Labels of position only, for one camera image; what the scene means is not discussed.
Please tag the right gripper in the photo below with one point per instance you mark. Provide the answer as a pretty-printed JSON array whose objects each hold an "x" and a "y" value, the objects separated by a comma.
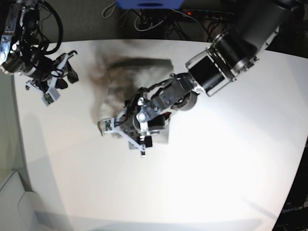
[{"x": 71, "y": 76}]

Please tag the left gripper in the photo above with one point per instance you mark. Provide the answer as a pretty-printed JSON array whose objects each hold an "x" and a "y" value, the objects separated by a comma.
[{"x": 157, "y": 130}]

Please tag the grey t-shirt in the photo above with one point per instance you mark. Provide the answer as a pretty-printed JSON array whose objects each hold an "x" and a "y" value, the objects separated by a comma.
[{"x": 115, "y": 78}]

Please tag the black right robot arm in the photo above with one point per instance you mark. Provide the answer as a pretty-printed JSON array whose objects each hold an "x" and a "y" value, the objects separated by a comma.
[{"x": 24, "y": 49}]

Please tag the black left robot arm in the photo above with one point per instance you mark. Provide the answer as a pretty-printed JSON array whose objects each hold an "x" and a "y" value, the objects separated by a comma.
[{"x": 232, "y": 52}]

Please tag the blue box at top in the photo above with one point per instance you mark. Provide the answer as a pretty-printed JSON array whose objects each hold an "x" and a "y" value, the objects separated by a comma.
[{"x": 149, "y": 4}]

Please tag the black power strip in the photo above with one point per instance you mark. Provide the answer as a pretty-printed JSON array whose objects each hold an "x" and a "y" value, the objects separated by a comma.
[{"x": 201, "y": 15}]

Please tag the grey side table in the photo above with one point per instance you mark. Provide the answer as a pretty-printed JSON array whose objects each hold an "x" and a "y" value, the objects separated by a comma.
[{"x": 16, "y": 210}]

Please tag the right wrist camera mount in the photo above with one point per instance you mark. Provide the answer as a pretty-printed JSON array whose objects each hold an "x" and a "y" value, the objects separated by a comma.
[{"x": 44, "y": 82}]

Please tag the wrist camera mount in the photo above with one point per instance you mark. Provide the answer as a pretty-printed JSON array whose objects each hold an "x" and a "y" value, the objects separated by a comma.
[
  {"x": 44, "y": 82},
  {"x": 129, "y": 125}
]

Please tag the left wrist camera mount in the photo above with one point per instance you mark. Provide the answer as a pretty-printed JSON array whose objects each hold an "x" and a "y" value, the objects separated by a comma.
[{"x": 129, "y": 125}]

